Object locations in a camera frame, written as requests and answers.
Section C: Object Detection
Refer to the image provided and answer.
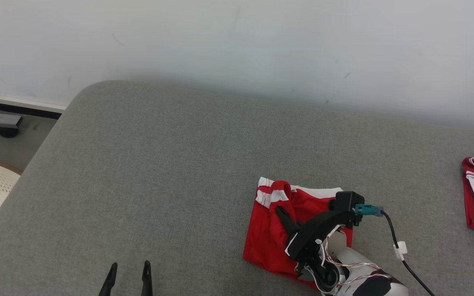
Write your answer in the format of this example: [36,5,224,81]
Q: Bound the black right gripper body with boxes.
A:
[285,210,363,262]

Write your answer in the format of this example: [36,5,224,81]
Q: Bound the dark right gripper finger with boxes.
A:
[275,206,303,238]

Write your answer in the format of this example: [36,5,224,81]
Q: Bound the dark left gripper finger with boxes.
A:
[98,262,118,296]
[140,261,153,296]

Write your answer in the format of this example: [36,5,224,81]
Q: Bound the red white-striped shorts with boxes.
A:
[243,177,355,291]

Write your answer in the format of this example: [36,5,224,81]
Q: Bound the black floor strip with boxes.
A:
[0,100,63,120]

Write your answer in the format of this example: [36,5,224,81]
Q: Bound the white baseboard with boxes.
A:
[0,93,67,114]

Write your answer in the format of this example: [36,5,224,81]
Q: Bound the white cable clip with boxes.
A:
[393,241,408,261]

